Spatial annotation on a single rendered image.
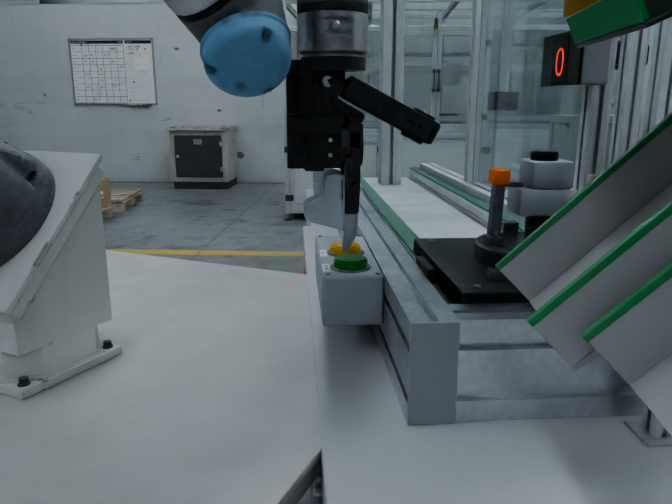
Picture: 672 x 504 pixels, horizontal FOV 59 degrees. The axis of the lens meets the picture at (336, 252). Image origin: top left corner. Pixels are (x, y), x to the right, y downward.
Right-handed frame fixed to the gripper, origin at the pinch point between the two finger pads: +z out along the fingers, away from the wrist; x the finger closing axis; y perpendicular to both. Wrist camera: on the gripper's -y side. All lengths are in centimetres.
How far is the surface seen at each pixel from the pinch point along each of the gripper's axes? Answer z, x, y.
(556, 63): -20.7, -18.4, -30.6
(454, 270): 2.4, 5.6, -10.8
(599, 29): -20.0, 27.6, -13.3
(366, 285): 4.5, 3.5, -1.4
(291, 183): 63, -522, 8
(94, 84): -39, -835, 285
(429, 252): 2.4, -2.5, -9.8
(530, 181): -6.9, 3.2, -19.5
